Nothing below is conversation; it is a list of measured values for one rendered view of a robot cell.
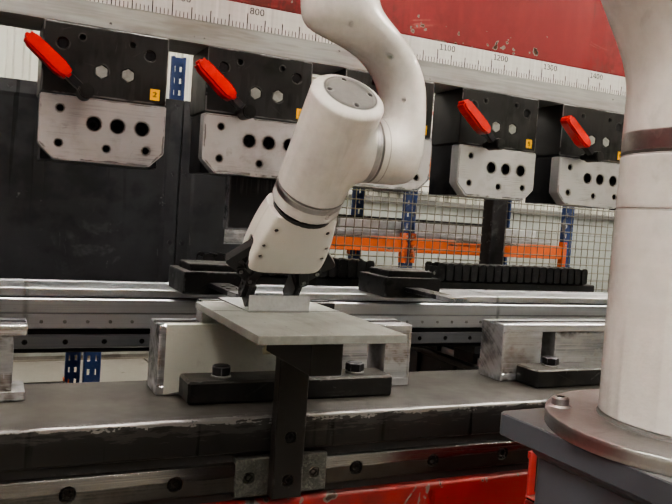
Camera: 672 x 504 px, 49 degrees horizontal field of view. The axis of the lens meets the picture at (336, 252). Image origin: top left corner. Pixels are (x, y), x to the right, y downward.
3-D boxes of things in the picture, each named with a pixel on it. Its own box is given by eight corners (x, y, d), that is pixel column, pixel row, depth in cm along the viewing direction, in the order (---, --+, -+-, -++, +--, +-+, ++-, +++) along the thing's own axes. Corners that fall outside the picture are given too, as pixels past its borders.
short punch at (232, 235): (225, 244, 102) (230, 175, 102) (221, 243, 104) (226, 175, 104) (292, 247, 107) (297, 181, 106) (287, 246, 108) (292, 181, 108)
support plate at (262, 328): (257, 345, 77) (258, 336, 77) (195, 308, 100) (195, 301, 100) (406, 343, 84) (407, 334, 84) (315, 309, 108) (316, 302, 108)
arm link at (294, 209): (337, 166, 92) (329, 185, 93) (270, 160, 88) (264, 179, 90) (357, 212, 86) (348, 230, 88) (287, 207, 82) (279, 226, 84)
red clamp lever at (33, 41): (32, 26, 83) (97, 91, 87) (30, 33, 87) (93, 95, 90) (20, 36, 83) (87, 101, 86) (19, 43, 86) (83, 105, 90)
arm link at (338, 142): (341, 166, 92) (271, 159, 88) (379, 76, 83) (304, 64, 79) (360, 212, 86) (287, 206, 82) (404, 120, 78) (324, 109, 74)
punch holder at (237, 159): (201, 171, 96) (208, 44, 96) (185, 173, 104) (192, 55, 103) (306, 181, 103) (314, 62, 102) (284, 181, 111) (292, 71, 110)
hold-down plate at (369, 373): (187, 405, 94) (188, 382, 94) (177, 395, 99) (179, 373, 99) (392, 395, 107) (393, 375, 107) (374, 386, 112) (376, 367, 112)
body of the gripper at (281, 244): (336, 182, 93) (309, 245, 100) (259, 175, 88) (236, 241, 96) (353, 222, 88) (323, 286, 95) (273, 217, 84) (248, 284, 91)
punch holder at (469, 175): (455, 194, 114) (464, 86, 113) (426, 194, 121) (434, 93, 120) (532, 201, 120) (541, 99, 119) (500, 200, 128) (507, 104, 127)
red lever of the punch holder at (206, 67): (205, 53, 92) (259, 111, 95) (197, 59, 95) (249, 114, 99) (195, 63, 91) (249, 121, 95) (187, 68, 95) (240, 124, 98)
